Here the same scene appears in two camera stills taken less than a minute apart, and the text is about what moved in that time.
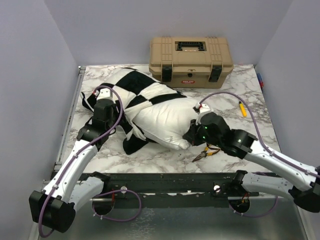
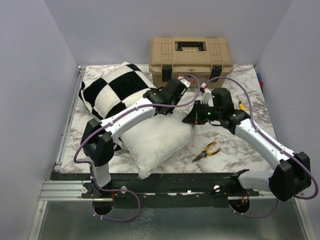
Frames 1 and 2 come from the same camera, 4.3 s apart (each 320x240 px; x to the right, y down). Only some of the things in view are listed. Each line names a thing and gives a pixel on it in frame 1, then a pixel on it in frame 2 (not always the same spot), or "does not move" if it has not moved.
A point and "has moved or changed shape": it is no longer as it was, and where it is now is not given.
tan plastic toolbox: x=190 y=62 does not move
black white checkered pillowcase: x=138 y=89 has moved or changed shape
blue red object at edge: x=260 y=82 does not move
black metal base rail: x=171 y=190 does not move
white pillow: x=165 y=123 has moved or changed shape
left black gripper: x=116 y=110 to x=176 y=100
